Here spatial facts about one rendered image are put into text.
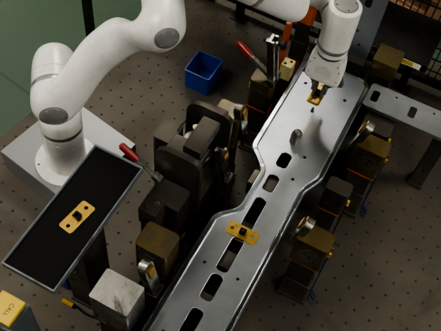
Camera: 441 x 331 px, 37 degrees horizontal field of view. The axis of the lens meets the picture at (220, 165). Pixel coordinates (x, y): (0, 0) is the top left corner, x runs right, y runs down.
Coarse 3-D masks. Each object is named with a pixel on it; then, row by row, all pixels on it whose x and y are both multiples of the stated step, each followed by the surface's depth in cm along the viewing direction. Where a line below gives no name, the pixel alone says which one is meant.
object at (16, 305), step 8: (0, 296) 138; (8, 296) 139; (0, 304) 137; (8, 304) 138; (16, 304) 138; (24, 304) 138; (0, 312) 137; (8, 312) 137; (16, 312) 137; (0, 320) 136; (8, 320) 136
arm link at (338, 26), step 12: (336, 0) 159; (348, 0) 159; (324, 12) 164; (336, 12) 157; (348, 12) 157; (360, 12) 158; (324, 24) 163; (336, 24) 159; (348, 24) 158; (324, 36) 165; (336, 36) 162; (348, 36) 162; (324, 48) 167; (336, 48) 165; (348, 48) 168
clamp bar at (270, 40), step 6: (270, 36) 179; (276, 36) 179; (270, 42) 178; (276, 42) 179; (282, 42) 178; (270, 48) 179; (276, 48) 182; (282, 48) 178; (270, 54) 181; (276, 54) 184; (270, 60) 183; (276, 60) 186; (270, 66) 185; (276, 66) 188; (270, 72) 187; (276, 72) 190; (270, 78) 189; (276, 78) 192
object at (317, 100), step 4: (320, 84) 189; (320, 88) 188; (316, 92) 186; (308, 96) 186; (312, 96) 186; (316, 96) 186; (308, 100) 185; (316, 100) 185; (320, 100) 185; (316, 104) 184
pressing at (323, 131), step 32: (288, 96) 196; (352, 96) 198; (288, 128) 189; (320, 128) 190; (256, 160) 182; (320, 160) 184; (256, 192) 176; (288, 192) 177; (224, 224) 170; (256, 224) 171; (288, 224) 172; (192, 256) 164; (256, 256) 166; (192, 288) 160; (224, 288) 160; (160, 320) 155; (224, 320) 156
